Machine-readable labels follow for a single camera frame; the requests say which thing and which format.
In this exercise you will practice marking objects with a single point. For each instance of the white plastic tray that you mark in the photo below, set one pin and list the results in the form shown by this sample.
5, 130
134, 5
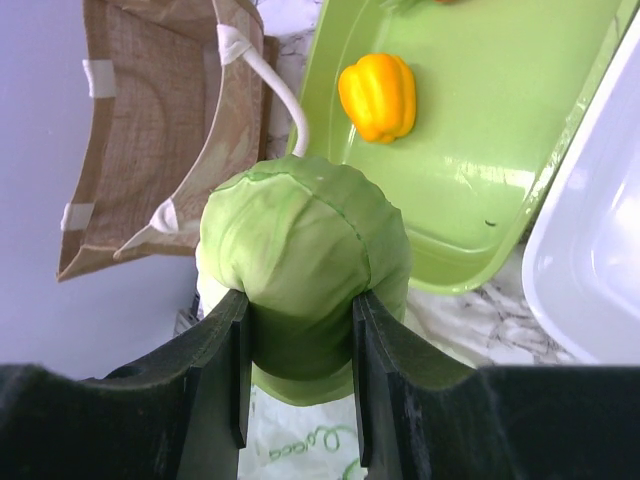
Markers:
580, 269

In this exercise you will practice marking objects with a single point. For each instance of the brown jute tote bag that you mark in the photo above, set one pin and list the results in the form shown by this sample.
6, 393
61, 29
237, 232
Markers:
181, 95

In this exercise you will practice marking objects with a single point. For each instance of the green avocado print plastic bag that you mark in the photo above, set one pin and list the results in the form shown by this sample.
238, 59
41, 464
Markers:
320, 441

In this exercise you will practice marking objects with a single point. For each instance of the yellow toy bell pepper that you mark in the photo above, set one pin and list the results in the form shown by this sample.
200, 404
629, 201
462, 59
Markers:
378, 94

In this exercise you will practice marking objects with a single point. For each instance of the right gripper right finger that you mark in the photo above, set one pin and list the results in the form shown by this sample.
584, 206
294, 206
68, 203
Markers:
424, 415

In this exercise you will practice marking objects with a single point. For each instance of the green toy cabbage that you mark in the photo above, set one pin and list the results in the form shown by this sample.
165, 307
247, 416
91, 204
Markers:
302, 238

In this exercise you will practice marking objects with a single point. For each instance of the green plastic tray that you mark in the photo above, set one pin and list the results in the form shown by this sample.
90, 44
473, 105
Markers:
502, 87

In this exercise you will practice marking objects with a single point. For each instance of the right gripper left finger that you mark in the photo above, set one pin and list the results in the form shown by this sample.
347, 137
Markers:
179, 412

